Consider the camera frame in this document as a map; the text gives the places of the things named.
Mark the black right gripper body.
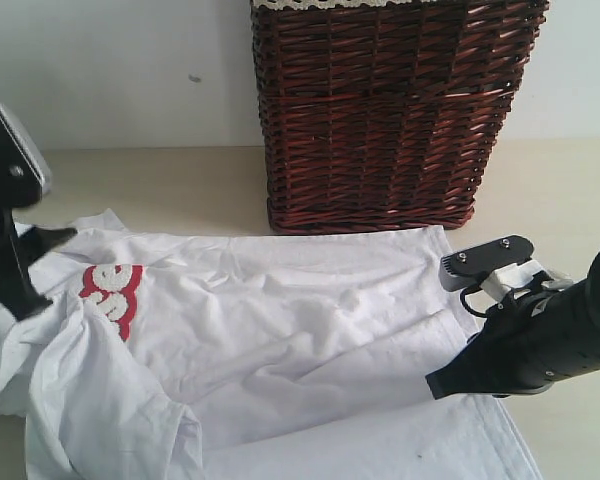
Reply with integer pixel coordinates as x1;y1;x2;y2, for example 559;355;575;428
465;300;552;397

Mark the white t-shirt with red logo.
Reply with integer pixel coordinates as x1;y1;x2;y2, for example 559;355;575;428
0;211;540;479

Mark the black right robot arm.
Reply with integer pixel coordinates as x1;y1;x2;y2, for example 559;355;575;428
426;235;600;399

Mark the dark brown wicker basket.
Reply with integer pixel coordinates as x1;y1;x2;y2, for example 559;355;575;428
250;1;549;235

